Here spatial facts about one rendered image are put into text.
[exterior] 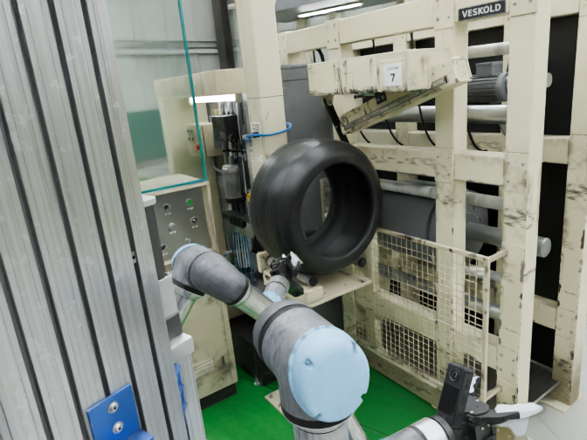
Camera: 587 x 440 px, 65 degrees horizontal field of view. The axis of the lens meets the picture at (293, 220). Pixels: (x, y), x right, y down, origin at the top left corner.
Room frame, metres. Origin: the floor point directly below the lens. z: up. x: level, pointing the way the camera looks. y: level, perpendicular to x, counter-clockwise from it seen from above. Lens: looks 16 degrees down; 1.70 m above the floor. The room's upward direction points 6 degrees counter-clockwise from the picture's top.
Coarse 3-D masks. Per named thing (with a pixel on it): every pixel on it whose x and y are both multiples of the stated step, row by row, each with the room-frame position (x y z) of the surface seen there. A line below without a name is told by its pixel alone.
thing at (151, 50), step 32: (128, 0) 2.22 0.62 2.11; (160, 0) 2.30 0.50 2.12; (128, 32) 2.20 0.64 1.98; (160, 32) 2.28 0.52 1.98; (128, 64) 2.19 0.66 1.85; (160, 64) 2.27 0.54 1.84; (128, 96) 2.18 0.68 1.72; (160, 96) 2.26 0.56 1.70; (192, 96) 2.34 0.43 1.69; (160, 128) 2.24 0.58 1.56; (192, 128) 2.33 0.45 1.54; (160, 160) 2.23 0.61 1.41; (192, 160) 2.32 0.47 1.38
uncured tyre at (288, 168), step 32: (288, 160) 1.83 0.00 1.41; (320, 160) 1.81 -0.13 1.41; (352, 160) 1.89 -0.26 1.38; (256, 192) 1.87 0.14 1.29; (288, 192) 1.74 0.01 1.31; (352, 192) 2.18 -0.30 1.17; (256, 224) 1.86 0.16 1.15; (288, 224) 1.72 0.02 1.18; (352, 224) 2.13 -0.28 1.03; (320, 256) 1.78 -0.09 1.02; (352, 256) 1.88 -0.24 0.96
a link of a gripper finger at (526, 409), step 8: (496, 408) 0.74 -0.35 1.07; (504, 408) 0.74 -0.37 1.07; (512, 408) 0.74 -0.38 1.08; (520, 408) 0.73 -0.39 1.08; (528, 408) 0.73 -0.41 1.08; (536, 408) 0.73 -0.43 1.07; (520, 416) 0.72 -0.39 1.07; (528, 416) 0.73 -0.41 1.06; (496, 424) 0.73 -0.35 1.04; (504, 424) 0.73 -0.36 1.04; (512, 424) 0.73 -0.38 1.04; (520, 424) 0.73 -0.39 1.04; (520, 432) 0.73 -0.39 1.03
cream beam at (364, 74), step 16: (432, 48) 1.84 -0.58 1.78; (448, 48) 1.89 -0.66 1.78; (320, 64) 2.19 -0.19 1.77; (336, 64) 2.09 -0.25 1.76; (352, 64) 2.00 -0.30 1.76; (368, 64) 1.93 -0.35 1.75; (384, 64) 1.85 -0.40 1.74; (416, 64) 1.79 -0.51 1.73; (432, 64) 1.84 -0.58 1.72; (320, 80) 2.19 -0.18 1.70; (336, 80) 2.09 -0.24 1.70; (352, 80) 2.01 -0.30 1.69; (368, 80) 1.93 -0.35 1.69; (416, 80) 1.79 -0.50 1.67
